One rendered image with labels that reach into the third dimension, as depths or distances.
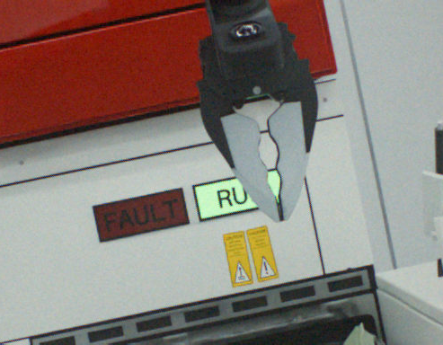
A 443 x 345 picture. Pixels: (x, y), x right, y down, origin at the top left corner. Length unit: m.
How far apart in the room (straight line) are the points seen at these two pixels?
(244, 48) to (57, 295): 0.75
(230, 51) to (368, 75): 2.22
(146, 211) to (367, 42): 1.63
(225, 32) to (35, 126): 0.64
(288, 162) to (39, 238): 0.65
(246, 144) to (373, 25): 2.15
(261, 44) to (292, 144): 0.11
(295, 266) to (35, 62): 0.42
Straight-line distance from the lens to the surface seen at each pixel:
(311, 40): 1.45
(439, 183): 1.16
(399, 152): 3.02
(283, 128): 0.89
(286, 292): 1.49
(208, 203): 1.47
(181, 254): 1.48
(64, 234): 1.48
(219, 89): 0.88
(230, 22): 0.84
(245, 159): 0.89
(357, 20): 3.02
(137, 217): 1.47
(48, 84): 1.44
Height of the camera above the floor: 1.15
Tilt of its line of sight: 3 degrees down
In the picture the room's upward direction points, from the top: 12 degrees counter-clockwise
